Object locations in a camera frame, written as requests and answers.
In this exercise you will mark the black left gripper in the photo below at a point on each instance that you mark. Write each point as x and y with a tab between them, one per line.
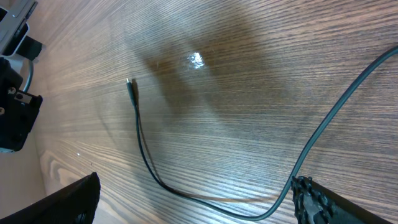
19	109

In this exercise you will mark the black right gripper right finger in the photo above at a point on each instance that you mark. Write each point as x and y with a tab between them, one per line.
315	204

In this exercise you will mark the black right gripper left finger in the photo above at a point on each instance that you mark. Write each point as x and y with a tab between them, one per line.
75	203

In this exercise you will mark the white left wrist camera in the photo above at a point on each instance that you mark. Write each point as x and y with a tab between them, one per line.
15	41

